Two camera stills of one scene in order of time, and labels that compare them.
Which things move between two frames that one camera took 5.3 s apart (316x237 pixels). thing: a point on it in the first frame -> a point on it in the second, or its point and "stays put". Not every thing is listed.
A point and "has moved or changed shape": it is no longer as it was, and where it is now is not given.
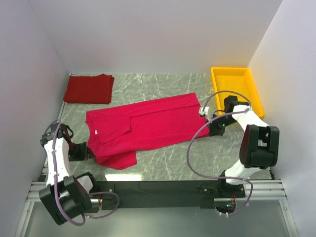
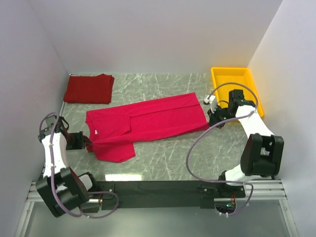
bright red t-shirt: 115,134 has moved or changed shape
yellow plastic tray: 238,79 stays put
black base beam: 134,194 stays put
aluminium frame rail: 268,190 stays put
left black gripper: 85,151 -> 82,141
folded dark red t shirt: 94,90 stays put
